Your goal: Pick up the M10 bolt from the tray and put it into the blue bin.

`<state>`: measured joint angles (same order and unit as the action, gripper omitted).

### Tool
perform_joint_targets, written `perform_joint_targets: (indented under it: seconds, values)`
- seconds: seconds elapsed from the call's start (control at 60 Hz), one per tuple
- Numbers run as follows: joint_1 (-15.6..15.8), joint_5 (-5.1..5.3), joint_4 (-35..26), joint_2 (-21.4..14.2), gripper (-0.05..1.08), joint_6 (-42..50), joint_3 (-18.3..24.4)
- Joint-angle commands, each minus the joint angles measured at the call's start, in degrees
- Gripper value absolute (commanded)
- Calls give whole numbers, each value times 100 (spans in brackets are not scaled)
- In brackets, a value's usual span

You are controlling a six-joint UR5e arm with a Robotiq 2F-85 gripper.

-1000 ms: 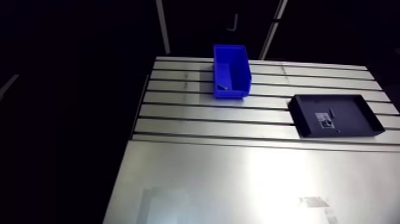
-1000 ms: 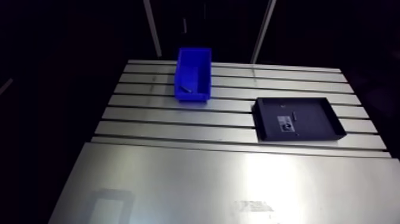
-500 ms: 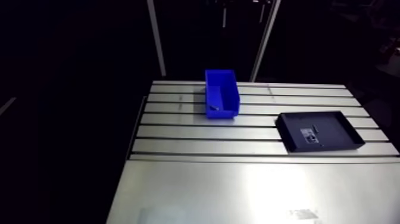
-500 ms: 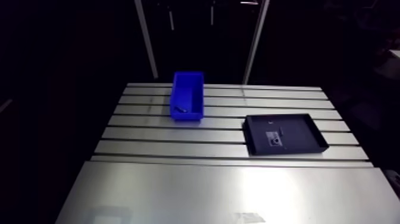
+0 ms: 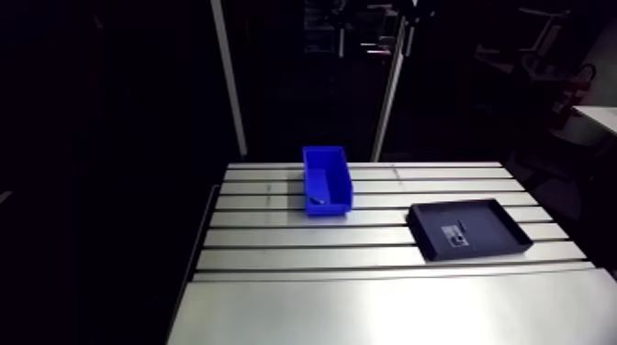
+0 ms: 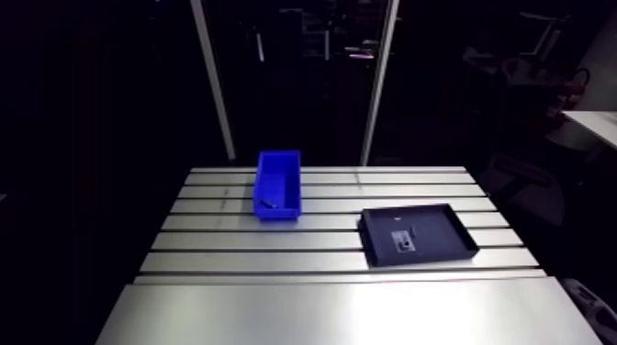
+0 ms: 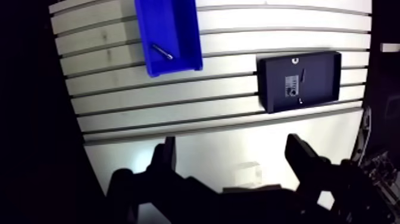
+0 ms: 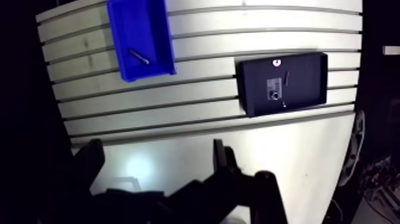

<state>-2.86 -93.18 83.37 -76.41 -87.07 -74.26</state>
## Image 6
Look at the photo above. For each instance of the blue bin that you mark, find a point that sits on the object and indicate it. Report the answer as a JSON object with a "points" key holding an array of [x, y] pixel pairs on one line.
{"points": [[289, 185]]}

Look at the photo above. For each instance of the steel bolt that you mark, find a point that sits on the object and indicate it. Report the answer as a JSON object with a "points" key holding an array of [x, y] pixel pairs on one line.
{"points": [[269, 203]]}

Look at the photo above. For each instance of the black tray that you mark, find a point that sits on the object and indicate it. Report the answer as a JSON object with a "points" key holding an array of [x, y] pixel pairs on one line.
{"points": [[441, 236]]}

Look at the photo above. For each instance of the dark office chair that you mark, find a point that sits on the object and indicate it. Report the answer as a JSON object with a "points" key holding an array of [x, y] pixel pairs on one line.
{"points": [[525, 188]]}

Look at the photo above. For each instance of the white desk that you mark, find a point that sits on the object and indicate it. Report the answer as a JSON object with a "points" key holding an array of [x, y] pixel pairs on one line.
{"points": [[595, 124]]}

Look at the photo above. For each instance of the pale holed strip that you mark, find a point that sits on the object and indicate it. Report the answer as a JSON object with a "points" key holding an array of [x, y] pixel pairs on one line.
{"points": [[595, 308]]}

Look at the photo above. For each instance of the pale metal post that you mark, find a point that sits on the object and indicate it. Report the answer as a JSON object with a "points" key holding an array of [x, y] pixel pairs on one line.
{"points": [[379, 82], [212, 77]]}

